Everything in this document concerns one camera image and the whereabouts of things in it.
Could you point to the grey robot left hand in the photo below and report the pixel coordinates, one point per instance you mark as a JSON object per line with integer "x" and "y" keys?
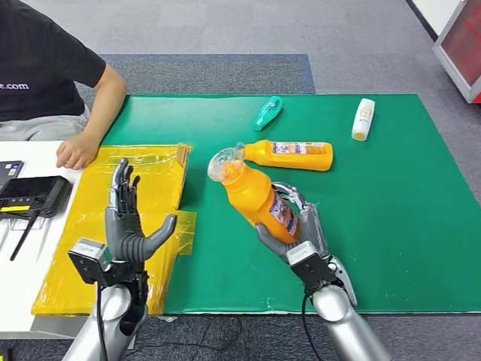
{"x": 124, "y": 231}

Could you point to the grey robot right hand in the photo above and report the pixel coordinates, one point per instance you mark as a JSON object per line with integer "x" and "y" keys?
{"x": 311, "y": 226}

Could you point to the orange bottle with clear cap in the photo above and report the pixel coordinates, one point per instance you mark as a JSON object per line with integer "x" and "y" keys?
{"x": 297, "y": 158}
{"x": 253, "y": 197}

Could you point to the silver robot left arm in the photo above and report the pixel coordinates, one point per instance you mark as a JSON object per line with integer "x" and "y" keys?
{"x": 112, "y": 314}

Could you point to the person's forearm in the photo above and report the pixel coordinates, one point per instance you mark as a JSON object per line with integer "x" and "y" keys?
{"x": 105, "y": 104}

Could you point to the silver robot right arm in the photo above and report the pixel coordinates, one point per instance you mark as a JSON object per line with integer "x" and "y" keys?
{"x": 345, "y": 329}

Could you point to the white plastic bottle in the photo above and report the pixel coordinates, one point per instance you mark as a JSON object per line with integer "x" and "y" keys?
{"x": 363, "y": 118}

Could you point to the teal plastic bottle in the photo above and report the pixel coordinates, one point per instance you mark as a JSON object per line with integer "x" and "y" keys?
{"x": 268, "y": 112}

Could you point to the yellow plastic sheet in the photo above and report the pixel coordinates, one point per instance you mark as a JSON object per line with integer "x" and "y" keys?
{"x": 67, "y": 264}

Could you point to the person's hand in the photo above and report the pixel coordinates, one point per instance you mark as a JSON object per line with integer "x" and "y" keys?
{"x": 75, "y": 151}

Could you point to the green table mat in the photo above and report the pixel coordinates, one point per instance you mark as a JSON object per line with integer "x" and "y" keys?
{"x": 394, "y": 209}

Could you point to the black controller with antenna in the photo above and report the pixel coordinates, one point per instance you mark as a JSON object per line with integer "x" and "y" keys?
{"x": 34, "y": 193}

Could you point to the dark laptop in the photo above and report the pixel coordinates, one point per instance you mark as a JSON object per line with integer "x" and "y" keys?
{"x": 9, "y": 170}

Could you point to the person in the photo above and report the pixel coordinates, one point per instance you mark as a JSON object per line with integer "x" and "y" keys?
{"x": 38, "y": 60}

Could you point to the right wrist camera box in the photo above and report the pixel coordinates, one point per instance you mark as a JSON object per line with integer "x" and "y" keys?
{"x": 310, "y": 266}

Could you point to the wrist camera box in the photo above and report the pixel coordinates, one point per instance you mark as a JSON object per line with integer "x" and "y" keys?
{"x": 310, "y": 266}
{"x": 88, "y": 261}

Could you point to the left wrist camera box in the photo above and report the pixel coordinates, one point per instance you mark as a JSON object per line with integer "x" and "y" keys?
{"x": 88, "y": 261}

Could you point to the red cabinet with white frame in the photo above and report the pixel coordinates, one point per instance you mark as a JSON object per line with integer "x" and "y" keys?
{"x": 462, "y": 47}

